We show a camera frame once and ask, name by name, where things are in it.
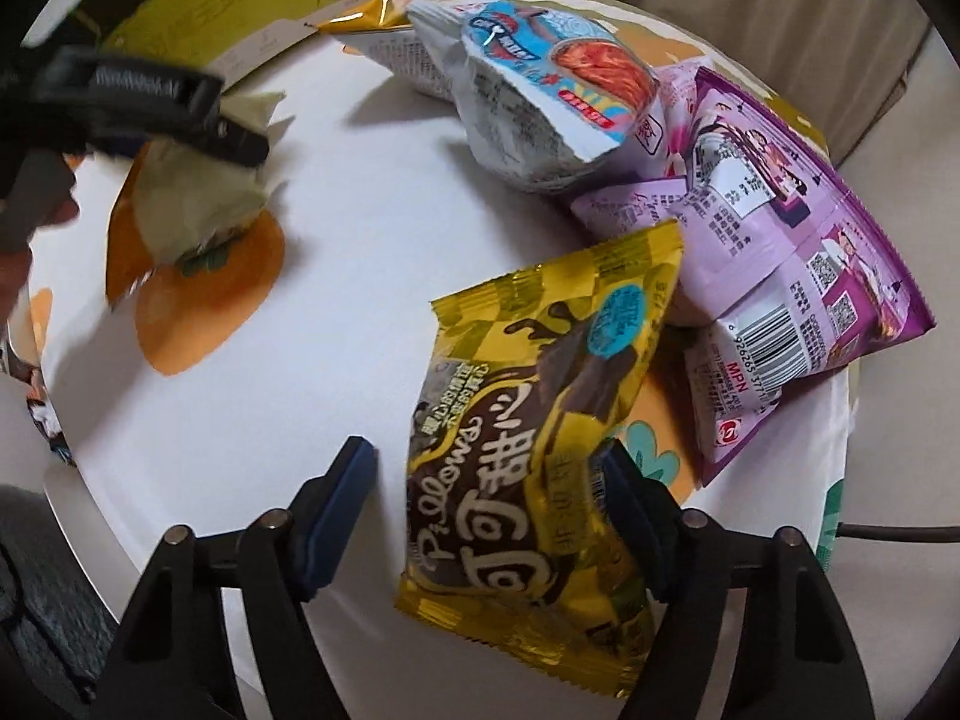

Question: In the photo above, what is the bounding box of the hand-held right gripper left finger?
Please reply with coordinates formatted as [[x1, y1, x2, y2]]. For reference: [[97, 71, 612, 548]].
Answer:
[[94, 435, 376, 720]]

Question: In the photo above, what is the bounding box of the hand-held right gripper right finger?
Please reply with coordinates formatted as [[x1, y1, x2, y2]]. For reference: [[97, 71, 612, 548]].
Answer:
[[596, 441, 875, 720]]

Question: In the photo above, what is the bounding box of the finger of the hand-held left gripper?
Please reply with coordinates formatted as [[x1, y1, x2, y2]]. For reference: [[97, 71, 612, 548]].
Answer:
[[30, 45, 226, 130], [82, 116, 271, 167]]

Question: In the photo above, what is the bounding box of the cream orange snack packet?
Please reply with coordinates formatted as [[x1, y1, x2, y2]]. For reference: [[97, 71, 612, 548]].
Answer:
[[105, 90, 290, 308]]

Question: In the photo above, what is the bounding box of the yellow brown snack packet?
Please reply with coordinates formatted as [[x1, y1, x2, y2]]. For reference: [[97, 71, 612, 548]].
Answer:
[[394, 221, 685, 698]]

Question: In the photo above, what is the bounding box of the green cardboard box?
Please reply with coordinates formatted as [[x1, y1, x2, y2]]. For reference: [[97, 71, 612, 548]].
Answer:
[[97, 0, 398, 83]]

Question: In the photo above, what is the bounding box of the person's left hand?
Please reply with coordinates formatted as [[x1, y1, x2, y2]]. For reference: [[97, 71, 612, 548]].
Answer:
[[0, 195, 80, 316]]

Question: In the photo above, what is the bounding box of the small golden snack packet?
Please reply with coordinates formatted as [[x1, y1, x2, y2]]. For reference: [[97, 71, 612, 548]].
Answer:
[[319, 0, 458, 98]]

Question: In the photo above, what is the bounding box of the white round table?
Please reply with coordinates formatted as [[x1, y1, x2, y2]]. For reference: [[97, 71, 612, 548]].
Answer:
[[41, 457, 256, 720]]

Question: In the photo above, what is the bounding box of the lilac snack packet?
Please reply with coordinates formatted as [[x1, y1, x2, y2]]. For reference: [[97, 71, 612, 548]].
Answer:
[[570, 64, 818, 327]]

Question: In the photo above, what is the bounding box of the blue white snack packet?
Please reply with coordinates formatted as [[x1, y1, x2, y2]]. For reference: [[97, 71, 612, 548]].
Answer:
[[405, 0, 665, 196]]

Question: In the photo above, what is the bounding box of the purple snack packet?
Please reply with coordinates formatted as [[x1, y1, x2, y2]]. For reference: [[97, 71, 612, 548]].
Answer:
[[667, 66, 938, 488]]

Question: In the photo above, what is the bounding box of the black cable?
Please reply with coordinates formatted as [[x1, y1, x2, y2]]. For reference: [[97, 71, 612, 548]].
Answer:
[[836, 521, 946, 545]]

